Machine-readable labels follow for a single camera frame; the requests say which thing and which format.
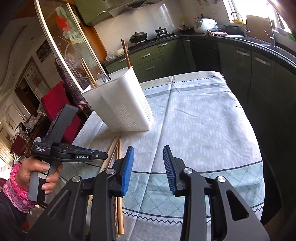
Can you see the white plastic utensil holder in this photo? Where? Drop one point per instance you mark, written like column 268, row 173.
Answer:
column 129, row 104

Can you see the dark kitchen countertop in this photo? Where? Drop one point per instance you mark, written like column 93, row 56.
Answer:
column 231, row 38

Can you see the wall calendar scroll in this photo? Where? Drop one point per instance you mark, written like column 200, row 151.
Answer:
column 33, row 76

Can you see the person's left forearm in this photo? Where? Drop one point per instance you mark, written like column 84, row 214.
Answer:
column 17, row 194

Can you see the glass sliding door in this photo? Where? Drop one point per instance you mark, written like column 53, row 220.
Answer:
column 69, row 34

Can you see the small steel faucet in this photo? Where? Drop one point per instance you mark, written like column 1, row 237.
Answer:
column 241, row 20

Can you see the person's left hand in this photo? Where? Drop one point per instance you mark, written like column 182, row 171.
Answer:
column 26, row 171

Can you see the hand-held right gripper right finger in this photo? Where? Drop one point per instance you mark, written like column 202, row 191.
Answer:
column 171, row 171

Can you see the black kettle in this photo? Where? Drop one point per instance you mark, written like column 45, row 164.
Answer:
column 160, row 31

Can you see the dark brown wooden chopstick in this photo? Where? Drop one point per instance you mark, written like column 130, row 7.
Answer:
column 125, row 55
column 128, row 58

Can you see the patterned pale green tablecloth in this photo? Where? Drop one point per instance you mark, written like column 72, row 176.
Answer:
column 196, row 120

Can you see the gas stove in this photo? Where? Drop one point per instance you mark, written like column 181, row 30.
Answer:
column 152, row 39

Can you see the wooden cutting board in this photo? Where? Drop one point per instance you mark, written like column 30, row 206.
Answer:
column 256, row 25

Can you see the green upper kitchen cabinets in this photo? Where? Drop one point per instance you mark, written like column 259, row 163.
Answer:
column 92, row 11

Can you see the black wok with lid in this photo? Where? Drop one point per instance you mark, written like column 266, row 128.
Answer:
column 138, row 37

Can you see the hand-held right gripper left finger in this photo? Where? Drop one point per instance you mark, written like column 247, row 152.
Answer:
column 127, row 171

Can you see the tall steel faucet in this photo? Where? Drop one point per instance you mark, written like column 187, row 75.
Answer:
column 271, row 30

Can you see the dark frying pan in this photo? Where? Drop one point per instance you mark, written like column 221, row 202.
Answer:
column 185, row 29

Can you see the red chair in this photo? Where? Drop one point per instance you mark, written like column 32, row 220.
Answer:
column 55, row 97

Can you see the condiment bottles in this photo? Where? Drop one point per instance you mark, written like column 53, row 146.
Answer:
column 199, row 18

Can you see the white spoon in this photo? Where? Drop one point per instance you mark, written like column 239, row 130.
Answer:
column 100, row 77

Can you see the white rice cooker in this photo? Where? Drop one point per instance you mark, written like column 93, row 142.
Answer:
column 204, row 25

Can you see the pink cloth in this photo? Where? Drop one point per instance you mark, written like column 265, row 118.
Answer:
column 216, row 33

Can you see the kitchen window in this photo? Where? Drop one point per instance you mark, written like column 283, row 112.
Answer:
column 254, row 9

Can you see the yellowish plastic bag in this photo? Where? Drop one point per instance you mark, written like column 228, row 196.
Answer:
column 119, row 51

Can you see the steel range hood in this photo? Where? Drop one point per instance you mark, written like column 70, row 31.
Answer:
column 124, row 9

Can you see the yellow sponge tray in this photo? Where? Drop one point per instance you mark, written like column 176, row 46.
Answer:
column 238, row 21

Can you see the steel double sink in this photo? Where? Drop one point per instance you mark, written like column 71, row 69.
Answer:
column 261, row 41

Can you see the cluttered dining table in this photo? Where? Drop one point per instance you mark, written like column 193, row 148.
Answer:
column 30, row 122

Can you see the white plastic bag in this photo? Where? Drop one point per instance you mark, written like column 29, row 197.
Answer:
column 110, row 55

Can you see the dark wall poster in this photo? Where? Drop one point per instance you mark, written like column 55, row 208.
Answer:
column 44, row 51

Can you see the black pot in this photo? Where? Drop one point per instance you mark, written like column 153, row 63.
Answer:
column 230, row 29

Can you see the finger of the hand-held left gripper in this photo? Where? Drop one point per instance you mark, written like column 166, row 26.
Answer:
column 78, row 155

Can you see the light bamboo chopstick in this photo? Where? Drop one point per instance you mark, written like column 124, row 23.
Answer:
column 117, row 217
column 113, row 151
column 121, row 215
column 107, row 154

